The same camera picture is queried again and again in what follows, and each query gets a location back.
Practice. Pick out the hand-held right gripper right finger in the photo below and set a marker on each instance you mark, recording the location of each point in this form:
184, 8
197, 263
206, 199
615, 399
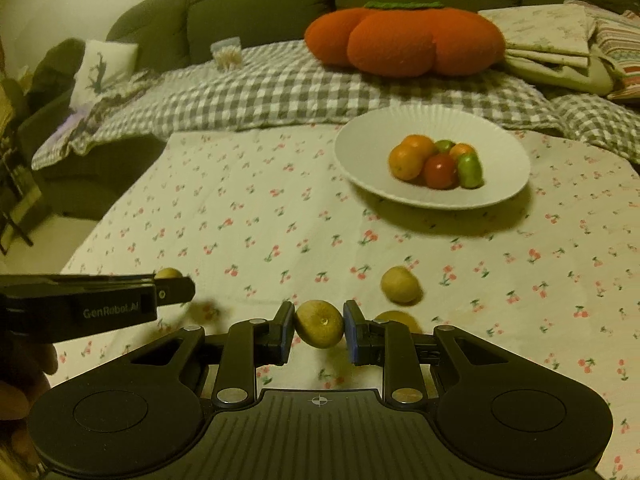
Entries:
356, 332

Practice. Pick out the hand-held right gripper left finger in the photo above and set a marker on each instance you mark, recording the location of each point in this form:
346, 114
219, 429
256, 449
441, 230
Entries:
284, 332

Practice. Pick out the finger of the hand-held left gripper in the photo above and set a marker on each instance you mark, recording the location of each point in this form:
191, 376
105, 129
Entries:
175, 290

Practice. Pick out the yellow-green jujube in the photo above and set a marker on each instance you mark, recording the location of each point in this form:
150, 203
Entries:
320, 329
395, 317
400, 285
170, 273

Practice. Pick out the white ribbed plate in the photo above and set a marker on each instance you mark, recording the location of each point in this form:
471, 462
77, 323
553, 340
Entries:
370, 160

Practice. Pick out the large orange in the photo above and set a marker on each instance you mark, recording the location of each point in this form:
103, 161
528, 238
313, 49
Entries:
404, 162

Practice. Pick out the red tomato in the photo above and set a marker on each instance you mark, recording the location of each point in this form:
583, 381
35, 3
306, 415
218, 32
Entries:
441, 172

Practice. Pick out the green jujube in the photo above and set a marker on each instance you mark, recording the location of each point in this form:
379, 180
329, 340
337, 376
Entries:
444, 146
470, 171

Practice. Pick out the small orange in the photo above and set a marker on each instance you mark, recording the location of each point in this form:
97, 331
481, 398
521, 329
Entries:
420, 142
462, 149

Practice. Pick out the person's left hand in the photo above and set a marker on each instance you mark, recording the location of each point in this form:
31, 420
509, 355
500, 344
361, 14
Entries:
22, 385

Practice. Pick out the cherry print tablecloth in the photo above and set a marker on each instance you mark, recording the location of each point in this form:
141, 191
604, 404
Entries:
225, 210

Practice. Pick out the black metal stand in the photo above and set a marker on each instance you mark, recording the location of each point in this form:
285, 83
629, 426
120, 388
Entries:
15, 200

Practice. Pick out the floral patterned cloth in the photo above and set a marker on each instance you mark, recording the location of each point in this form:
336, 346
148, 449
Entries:
115, 97

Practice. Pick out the grey checked blanket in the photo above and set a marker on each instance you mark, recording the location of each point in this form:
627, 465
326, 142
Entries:
240, 90

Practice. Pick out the white pillow with dark print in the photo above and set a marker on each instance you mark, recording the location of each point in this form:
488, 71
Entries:
117, 62

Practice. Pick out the dark clothing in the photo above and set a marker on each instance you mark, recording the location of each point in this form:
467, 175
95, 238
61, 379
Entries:
52, 75

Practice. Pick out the orange pumpkin cushion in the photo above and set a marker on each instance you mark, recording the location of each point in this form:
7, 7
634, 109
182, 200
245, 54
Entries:
400, 40

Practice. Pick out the dark green sofa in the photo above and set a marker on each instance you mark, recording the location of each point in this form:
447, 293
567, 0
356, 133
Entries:
260, 5

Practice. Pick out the folded floral blanket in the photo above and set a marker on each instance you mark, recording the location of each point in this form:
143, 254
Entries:
545, 35

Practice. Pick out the striped pillow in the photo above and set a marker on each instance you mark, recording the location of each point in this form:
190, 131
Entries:
620, 55

